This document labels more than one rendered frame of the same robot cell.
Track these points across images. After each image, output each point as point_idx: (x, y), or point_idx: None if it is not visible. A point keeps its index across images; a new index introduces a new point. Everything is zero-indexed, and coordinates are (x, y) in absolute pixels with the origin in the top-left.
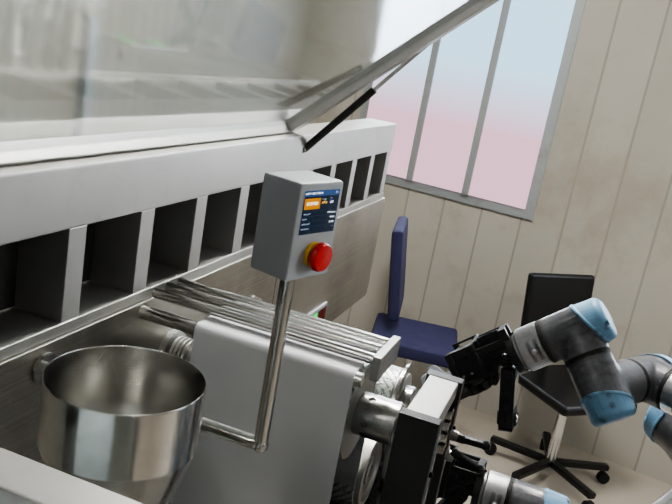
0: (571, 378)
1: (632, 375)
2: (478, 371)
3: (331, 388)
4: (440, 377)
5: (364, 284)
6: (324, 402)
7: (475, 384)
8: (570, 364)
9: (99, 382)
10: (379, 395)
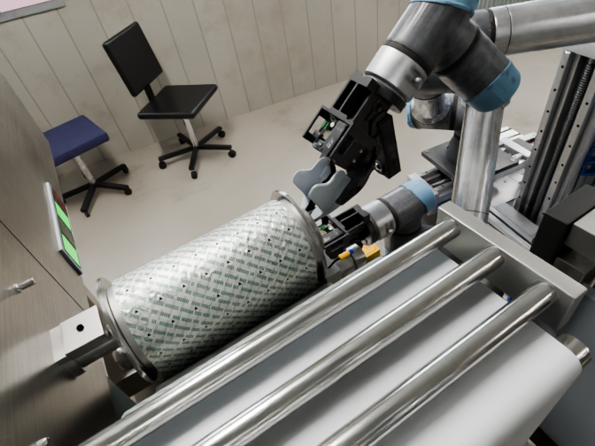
0: (454, 82)
1: (490, 39)
2: (367, 144)
3: (538, 415)
4: (584, 213)
5: (42, 135)
6: (521, 434)
7: (368, 158)
8: (455, 67)
9: None
10: None
